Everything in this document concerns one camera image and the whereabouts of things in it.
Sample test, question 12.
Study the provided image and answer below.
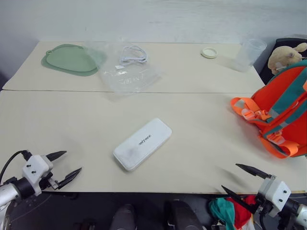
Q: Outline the black chair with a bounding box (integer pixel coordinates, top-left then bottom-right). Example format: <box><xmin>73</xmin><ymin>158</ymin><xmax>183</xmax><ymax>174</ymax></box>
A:
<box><xmin>260</xmin><ymin>33</ymin><xmax>307</xmax><ymax>85</ymax></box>

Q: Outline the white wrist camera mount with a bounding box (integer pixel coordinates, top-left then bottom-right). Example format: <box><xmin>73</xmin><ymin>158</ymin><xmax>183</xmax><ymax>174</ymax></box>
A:
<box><xmin>257</xmin><ymin>178</ymin><xmax>292</xmax><ymax>218</ymax></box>
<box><xmin>22</xmin><ymin>154</ymin><xmax>54</xmax><ymax>194</ymax></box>

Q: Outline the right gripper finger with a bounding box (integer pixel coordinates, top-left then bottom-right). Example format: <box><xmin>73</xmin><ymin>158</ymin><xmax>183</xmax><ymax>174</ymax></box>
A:
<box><xmin>235</xmin><ymin>163</ymin><xmax>274</xmax><ymax>180</ymax></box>
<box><xmin>221</xmin><ymin>184</ymin><xmax>257</xmax><ymax>215</ymax></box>

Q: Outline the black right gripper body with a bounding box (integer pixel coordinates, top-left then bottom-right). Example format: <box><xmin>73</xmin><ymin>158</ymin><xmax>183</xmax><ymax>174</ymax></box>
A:
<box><xmin>254</xmin><ymin>196</ymin><xmax>272</xmax><ymax>217</ymax></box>

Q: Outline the dark rounded shape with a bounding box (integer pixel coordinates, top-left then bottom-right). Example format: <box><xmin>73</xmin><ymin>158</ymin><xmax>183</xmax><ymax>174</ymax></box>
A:
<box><xmin>109</xmin><ymin>203</ymin><xmax>138</xmax><ymax>230</ymax></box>
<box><xmin>4</xmin><ymin>191</ymin><xmax>81</xmax><ymax>230</ymax></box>

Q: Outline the white round lid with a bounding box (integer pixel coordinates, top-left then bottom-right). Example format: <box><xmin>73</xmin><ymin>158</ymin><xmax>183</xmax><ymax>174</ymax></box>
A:
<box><xmin>200</xmin><ymin>47</ymin><xmax>219</xmax><ymax>59</ymax></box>

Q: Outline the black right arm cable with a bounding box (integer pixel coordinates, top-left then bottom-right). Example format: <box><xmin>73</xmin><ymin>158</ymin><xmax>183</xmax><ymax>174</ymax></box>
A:
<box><xmin>258</xmin><ymin>207</ymin><xmax>268</xmax><ymax>230</ymax></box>

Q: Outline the white power bank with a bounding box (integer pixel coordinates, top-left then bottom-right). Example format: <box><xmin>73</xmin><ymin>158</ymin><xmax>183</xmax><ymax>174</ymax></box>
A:
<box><xmin>112</xmin><ymin>117</ymin><xmax>173</xmax><ymax>172</ymax></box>

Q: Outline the clear plastic bag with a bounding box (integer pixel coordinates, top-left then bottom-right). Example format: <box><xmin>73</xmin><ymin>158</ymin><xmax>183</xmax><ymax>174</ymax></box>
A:
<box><xmin>85</xmin><ymin>37</ymin><xmax>162</xmax><ymax>97</ymax></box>

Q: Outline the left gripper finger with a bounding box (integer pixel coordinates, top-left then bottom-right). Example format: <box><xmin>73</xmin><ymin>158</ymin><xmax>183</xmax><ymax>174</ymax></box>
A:
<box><xmin>46</xmin><ymin>150</ymin><xmax>68</xmax><ymax>161</ymax></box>
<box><xmin>57</xmin><ymin>167</ymin><xmax>83</xmax><ymax>190</ymax></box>

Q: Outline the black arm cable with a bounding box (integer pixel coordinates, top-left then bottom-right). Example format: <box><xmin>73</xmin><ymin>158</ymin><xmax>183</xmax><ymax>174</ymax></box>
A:
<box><xmin>258</xmin><ymin>207</ymin><xmax>268</xmax><ymax>230</ymax></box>
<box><xmin>0</xmin><ymin>149</ymin><xmax>31</xmax><ymax>185</ymax></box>

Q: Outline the beige plush toy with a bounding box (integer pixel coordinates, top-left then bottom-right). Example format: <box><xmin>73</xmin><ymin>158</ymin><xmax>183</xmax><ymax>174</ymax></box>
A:
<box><xmin>267</xmin><ymin>42</ymin><xmax>307</xmax><ymax>75</ymax></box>

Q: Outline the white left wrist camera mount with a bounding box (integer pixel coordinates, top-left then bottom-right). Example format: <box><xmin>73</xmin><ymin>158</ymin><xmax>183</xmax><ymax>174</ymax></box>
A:
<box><xmin>22</xmin><ymin>154</ymin><xmax>54</xmax><ymax>194</ymax></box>

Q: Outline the orange and teal backpack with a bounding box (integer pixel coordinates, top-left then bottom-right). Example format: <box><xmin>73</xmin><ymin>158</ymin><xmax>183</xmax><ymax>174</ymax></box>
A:
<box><xmin>230</xmin><ymin>59</ymin><xmax>307</xmax><ymax>159</ymax></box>

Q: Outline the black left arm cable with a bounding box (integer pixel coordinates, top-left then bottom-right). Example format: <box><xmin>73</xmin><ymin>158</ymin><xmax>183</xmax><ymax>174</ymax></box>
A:
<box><xmin>0</xmin><ymin>149</ymin><xmax>31</xmax><ymax>185</ymax></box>

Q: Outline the green silicone mat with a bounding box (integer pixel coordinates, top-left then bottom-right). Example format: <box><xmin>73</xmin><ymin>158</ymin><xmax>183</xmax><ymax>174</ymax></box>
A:
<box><xmin>40</xmin><ymin>44</ymin><xmax>107</xmax><ymax>78</ymax></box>

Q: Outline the white coiled cable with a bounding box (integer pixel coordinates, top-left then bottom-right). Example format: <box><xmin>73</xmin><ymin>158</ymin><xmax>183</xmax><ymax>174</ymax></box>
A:
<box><xmin>118</xmin><ymin>45</ymin><xmax>148</xmax><ymax>66</ymax></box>

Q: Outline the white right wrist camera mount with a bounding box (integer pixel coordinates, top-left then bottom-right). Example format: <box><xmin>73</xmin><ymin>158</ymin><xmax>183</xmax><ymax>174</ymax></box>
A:
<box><xmin>257</xmin><ymin>178</ymin><xmax>292</xmax><ymax>218</ymax></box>

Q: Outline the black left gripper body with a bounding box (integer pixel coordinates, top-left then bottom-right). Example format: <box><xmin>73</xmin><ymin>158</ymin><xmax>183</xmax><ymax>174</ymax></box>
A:
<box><xmin>39</xmin><ymin>171</ymin><xmax>59</xmax><ymax>191</ymax></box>

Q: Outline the clear plastic cup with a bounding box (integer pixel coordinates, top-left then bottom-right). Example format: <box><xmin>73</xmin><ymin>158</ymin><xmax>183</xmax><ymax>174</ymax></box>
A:
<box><xmin>236</xmin><ymin>38</ymin><xmax>268</xmax><ymax>73</ymax></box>

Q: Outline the green and red cloth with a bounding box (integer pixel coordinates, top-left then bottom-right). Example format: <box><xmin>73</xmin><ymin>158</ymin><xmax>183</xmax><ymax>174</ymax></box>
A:
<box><xmin>208</xmin><ymin>195</ymin><xmax>257</xmax><ymax>230</ymax></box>

